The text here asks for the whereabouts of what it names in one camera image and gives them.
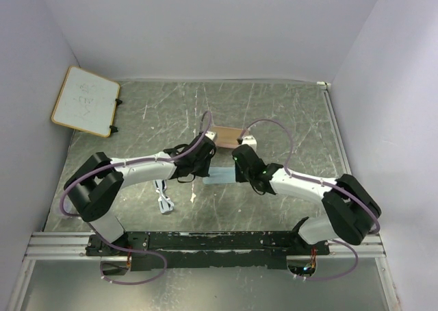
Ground light blue cleaning cloth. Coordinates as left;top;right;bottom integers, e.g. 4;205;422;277
203;167;236;184

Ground pink glasses case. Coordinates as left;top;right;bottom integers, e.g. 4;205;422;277
209;126;250;149

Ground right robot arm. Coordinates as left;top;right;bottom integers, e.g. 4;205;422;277
232;145;381;255

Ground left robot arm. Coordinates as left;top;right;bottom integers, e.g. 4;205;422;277
60;132;216;256

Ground white sunglasses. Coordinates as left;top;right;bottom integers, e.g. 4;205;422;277
153;180;175;214

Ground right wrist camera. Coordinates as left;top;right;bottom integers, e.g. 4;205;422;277
237;135;257;151

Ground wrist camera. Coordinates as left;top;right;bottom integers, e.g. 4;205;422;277
199;131;218;142
237;135;257;151

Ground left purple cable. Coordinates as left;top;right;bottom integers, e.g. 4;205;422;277
58;111;213;285

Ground purple cable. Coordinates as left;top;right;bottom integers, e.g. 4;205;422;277
58;111;213;285
238;119;381;282

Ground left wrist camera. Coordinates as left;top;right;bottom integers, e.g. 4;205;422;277
199;131;218;142

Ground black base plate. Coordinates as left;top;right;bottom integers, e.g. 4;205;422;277
86;230;329;271

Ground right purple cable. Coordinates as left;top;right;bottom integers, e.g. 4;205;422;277
238;119;381;282

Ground small whiteboard with orange frame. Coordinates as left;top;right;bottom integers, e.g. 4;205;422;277
51;66;123;138

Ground aluminium rail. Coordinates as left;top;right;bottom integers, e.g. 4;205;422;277
25;232;387;260

